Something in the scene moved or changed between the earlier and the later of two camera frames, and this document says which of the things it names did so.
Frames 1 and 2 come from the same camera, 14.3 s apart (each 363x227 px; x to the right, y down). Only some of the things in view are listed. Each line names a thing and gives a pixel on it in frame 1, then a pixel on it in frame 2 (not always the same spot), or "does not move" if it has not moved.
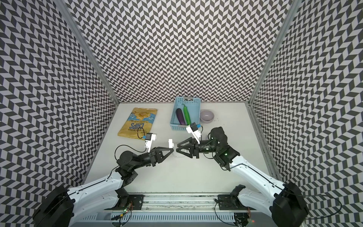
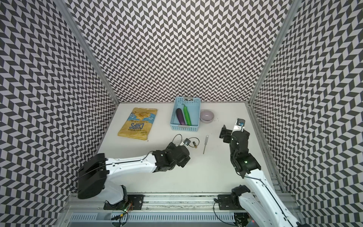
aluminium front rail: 161,201 does not move
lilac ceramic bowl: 206,116 does not move
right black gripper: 193,152 → 228,134
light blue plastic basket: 186,110 does not move
